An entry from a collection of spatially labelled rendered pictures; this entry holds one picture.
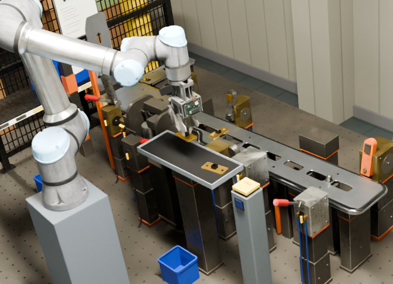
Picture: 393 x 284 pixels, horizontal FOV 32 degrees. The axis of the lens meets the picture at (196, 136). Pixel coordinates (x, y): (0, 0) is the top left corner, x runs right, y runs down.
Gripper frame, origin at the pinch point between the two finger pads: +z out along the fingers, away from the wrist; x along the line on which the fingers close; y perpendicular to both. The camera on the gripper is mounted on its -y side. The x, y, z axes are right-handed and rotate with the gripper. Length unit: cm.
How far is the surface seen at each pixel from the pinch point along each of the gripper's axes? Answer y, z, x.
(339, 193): 32, 25, 35
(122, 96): -84, 25, 15
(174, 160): 0.0, 8.9, -5.6
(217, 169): 14.5, 8.6, 1.6
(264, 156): 11.4, 14.6, 21.3
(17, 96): -116, 22, -22
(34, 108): -99, 23, -20
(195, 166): 7.7, 8.9, -2.4
